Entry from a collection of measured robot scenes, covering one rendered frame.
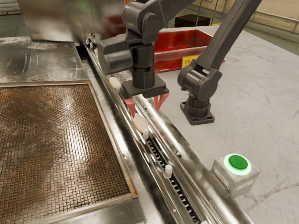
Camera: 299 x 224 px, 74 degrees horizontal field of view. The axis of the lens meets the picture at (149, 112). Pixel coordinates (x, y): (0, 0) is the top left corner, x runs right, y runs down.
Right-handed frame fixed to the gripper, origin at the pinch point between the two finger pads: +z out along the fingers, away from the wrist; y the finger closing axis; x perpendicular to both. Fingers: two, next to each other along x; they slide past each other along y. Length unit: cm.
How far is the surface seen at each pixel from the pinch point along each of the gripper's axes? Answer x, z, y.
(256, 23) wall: -329, 101, -436
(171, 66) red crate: -36.4, 7.9, -29.3
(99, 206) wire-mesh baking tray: 22.3, -0.5, 18.0
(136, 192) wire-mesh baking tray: 21.4, 1.5, 10.9
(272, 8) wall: -302, 63, -438
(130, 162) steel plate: 8.6, 8.8, 8.2
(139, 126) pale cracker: 0.0, 5.1, 2.2
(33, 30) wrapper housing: -80, -7, 29
